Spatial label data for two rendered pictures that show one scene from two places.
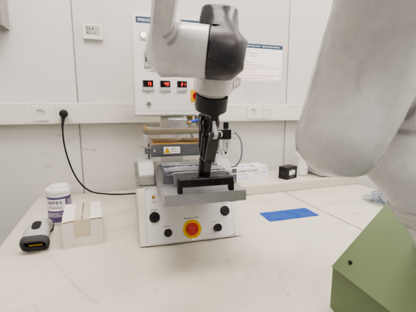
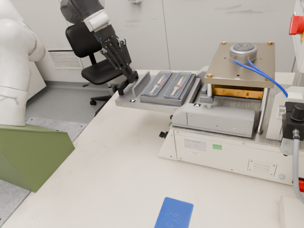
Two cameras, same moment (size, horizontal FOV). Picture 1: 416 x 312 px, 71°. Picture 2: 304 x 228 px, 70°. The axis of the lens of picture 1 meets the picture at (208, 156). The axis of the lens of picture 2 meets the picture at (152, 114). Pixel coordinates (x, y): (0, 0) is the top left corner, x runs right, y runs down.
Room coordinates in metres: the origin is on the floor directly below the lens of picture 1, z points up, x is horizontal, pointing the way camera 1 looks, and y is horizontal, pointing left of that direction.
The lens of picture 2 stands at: (1.39, -0.53, 1.42)
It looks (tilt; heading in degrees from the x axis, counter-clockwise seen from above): 37 degrees down; 135
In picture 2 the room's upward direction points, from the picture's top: 11 degrees counter-clockwise
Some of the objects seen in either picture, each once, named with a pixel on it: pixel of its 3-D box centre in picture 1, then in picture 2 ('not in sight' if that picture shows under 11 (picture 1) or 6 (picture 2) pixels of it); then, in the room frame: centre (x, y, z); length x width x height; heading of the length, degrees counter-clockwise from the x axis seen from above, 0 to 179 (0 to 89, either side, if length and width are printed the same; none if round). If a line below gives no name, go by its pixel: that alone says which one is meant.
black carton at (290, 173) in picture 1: (287, 171); not in sight; (1.62, -0.45, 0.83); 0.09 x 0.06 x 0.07; 127
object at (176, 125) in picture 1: (181, 132); (251, 69); (1.21, 0.11, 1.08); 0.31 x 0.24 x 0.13; 105
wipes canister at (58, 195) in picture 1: (59, 203); not in sight; (1.08, 0.57, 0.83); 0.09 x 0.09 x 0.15
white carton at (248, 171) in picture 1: (244, 171); not in sight; (1.61, -0.21, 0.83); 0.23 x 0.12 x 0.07; 112
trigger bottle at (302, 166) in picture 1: (301, 153); not in sight; (1.70, -0.55, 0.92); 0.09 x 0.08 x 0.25; 67
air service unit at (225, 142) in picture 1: (221, 138); (288, 125); (1.35, -0.06, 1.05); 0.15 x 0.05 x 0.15; 105
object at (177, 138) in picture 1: (179, 138); (240, 72); (1.17, 0.11, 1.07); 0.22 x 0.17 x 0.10; 105
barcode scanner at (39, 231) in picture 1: (39, 229); not in sight; (0.92, 0.55, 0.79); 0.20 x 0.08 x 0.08; 19
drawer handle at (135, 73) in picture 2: (205, 184); (128, 82); (0.74, 0.01, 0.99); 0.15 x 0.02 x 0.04; 105
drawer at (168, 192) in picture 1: (194, 179); (158, 88); (0.88, 0.04, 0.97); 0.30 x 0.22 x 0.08; 15
